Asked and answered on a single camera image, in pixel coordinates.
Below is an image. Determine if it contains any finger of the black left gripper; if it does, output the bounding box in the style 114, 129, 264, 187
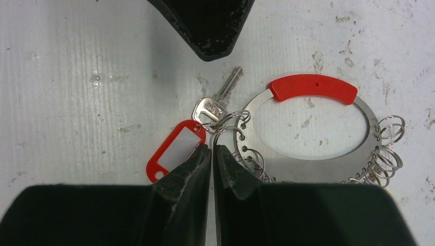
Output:
149, 0, 254, 62

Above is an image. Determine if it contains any silver key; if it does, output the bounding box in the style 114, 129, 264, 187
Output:
191, 66, 244, 134

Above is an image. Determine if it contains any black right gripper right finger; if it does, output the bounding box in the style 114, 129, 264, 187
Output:
213, 145, 416, 245

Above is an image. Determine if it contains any red key tag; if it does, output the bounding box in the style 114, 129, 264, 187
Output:
146, 119, 206, 183

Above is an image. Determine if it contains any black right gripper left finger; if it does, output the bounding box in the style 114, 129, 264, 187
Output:
1, 144, 211, 245

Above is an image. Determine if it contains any steel key organizer ring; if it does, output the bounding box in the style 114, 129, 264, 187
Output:
214, 74, 406, 189

